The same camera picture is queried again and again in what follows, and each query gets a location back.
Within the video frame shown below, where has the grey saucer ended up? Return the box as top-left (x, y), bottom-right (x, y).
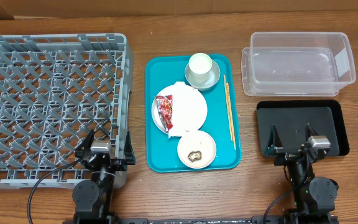
top-left (185, 60), bottom-right (221, 91)

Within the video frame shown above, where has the white napkin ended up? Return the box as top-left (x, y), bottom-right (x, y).
top-left (168, 82), bottom-right (203, 138)

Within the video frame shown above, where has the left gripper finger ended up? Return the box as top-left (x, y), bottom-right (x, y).
top-left (124, 131), bottom-right (135, 165)
top-left (75, 129), bottom-right (94, 157)

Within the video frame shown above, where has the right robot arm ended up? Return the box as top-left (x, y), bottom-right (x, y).
top-left (261, 124), bottom-right (339, 223)

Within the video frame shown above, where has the large white plate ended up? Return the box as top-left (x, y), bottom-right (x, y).
top-left (151, 82), bottom-right (208, 137)

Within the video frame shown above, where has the red snack wrapper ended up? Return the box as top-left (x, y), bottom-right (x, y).
top-left (155, 95), bottom-right (173, 132)

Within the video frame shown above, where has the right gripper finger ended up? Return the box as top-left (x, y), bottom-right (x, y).
top-left (264, 124), bottom-right (282, 156)
top-left (305, 123), bottom-right (319, 146)

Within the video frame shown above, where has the clear plastic bin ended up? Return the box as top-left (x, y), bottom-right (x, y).
top-left (241, 32), bottom-right (356, 96)

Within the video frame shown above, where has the teal plastic tray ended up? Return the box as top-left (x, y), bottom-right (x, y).
top-left (145, 54), bottom-right (242, 173)

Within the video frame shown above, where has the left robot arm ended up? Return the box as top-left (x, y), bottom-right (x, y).
top-left (73, 130), bottom-right (135, 224)

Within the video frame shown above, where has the white cup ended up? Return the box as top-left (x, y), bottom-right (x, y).
top-left (188, 53), bottom-right (213, 83)

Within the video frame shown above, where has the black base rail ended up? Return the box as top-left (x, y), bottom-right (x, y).
top-left (63, 215), bottom-right (340, 224)

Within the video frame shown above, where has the brown food scrap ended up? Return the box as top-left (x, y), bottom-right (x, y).
top-left (188, 151), bottom-right (202, 162)

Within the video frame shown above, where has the black plastic tray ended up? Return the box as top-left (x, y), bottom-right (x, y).
top-left (256, 100), bottom-right (350, 157)

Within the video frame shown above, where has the wooden chopstick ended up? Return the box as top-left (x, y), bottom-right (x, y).
top-left (225, 82), bottom-right (236, 151)
top-left (223, 74), bottom-right (234, 142)

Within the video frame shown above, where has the grey dish rack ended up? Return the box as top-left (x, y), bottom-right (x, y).
top-left (0, 33), bottom-right (134, 189)

